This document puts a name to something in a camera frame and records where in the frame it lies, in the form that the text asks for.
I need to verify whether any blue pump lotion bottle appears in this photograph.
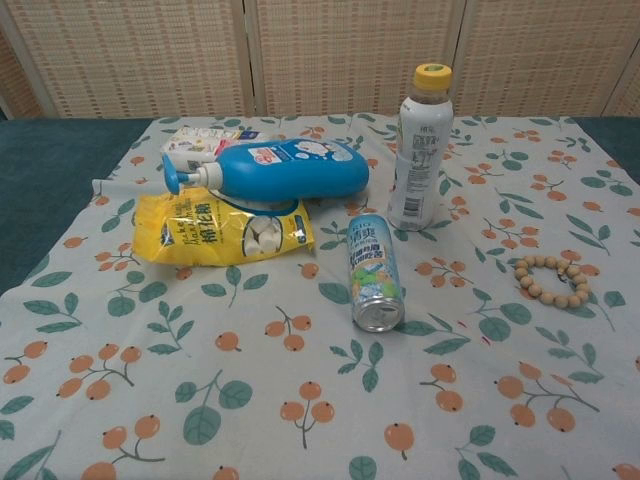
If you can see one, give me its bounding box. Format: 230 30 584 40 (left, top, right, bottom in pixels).
162 138 371 204

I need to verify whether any blue and white drink can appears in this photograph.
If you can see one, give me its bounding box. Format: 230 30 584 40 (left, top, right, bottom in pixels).
346 214 405 334

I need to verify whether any floral fruit print tablecloth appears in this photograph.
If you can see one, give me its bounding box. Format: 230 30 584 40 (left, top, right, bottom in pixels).
0 112 640 480

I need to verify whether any woven folding screen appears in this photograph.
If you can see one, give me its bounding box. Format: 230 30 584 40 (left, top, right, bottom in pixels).
0 0 640 120

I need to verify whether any white bottle with yellow cap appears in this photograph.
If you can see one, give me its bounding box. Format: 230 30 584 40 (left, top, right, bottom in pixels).
387 63 454 232

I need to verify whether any yellow marshmallow bag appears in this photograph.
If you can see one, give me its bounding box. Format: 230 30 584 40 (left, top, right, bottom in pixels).
131 193 317 268

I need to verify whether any white printed carton box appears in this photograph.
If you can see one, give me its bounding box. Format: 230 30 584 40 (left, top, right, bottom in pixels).
159 126 264 172

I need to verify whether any wooden bead bracelet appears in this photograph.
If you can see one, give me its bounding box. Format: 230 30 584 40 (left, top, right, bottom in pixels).
514 254 591 309

